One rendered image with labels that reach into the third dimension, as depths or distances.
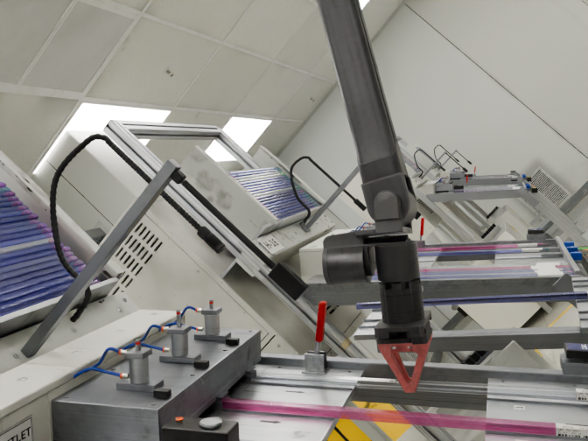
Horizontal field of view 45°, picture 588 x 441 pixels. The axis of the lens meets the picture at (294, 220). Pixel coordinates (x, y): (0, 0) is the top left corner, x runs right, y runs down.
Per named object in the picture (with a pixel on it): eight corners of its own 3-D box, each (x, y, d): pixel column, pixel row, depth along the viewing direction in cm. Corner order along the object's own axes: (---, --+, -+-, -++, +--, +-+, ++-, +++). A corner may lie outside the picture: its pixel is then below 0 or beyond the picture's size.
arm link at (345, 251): (398, 188, 92) (409, 193, 100) (313, 197, 95) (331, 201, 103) (405, 281, 91) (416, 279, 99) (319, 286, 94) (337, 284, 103)
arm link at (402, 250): (412, 235, 92) (418, 231, 98) (360, 240, 94) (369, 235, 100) (417, 288, 93) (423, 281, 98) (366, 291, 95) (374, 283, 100)
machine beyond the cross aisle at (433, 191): (596, 238, 570) (418, 85, 597) (612, 253, 492) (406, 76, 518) (478, 353, 606) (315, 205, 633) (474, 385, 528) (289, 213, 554)
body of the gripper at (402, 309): (374, 342, 93) (368, 286, 92) (387, 325, 102) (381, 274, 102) (424, 340, 91) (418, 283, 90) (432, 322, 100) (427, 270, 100)
